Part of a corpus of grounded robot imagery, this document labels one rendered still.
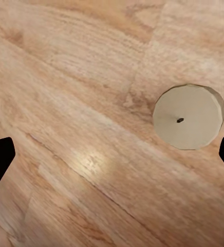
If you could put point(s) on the pillar candle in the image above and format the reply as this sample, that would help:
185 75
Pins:
188 116

